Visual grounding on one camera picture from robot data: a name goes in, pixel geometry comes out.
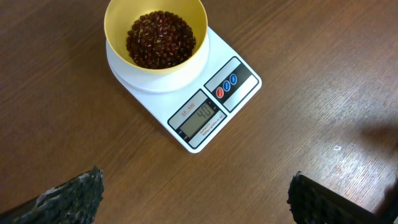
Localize white digital kitchen scale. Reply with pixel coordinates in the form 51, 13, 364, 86
106, 29, 262, 153

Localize red beans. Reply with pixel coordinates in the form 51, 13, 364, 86
126, 11, 197, 70

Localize yellow plastic bowl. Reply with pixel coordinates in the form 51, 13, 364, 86
104, 0, 209, 75

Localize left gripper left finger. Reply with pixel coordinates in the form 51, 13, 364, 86
1, 167, 104, 224

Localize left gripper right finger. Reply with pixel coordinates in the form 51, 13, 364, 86
287, 172, 382, 224

